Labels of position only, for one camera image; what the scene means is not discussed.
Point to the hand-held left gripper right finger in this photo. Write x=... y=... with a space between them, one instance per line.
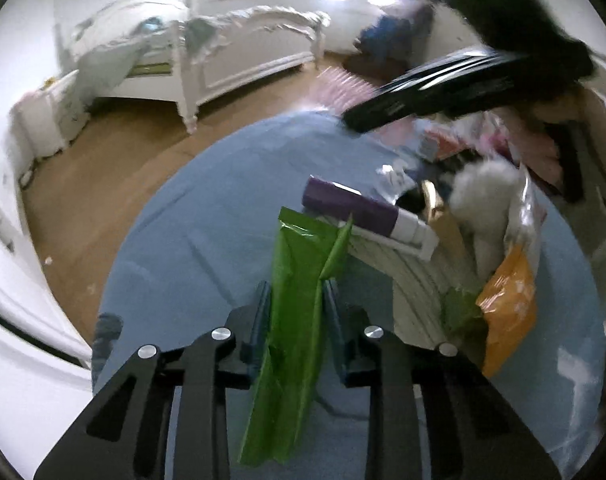
x=333 y=320

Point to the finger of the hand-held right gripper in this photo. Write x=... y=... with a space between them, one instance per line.
x=398 y=102

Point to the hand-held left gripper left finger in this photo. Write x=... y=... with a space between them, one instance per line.
x=260 y=320

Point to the green plastic wrapper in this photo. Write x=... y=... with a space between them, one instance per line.
x=293 y=310

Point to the pink comb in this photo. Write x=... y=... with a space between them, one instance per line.
x=340 y=90

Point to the red and white packet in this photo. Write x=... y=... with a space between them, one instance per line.
x=443 y=145

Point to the pile of clothes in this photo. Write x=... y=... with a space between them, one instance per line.
x=388 y=35

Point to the pink clothing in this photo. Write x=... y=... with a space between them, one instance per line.
x=533 y=150

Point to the blue star-print cloth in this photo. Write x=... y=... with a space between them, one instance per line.
x=183 y=260

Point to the purple and white tube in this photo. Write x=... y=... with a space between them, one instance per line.
x=348 y=205

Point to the white fluffy wad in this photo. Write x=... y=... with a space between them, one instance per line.
x=483 y=195

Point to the gold wrapper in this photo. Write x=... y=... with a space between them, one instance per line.
x=440 y=220

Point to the small green wrapper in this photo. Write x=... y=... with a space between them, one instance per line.
x=460 y=315

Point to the clear plastic bag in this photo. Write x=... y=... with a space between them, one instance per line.
x=525 y=220

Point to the white bed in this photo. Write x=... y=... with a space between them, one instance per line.
x=253 y=65

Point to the orange snack packet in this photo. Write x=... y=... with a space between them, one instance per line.
x=508 y=310

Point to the white wardrobe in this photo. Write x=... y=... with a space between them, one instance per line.
x=13 y=310

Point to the white nightstand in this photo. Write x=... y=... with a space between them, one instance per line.
x=48 y=120

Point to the green bedding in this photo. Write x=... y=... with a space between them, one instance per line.
x=108 y=60

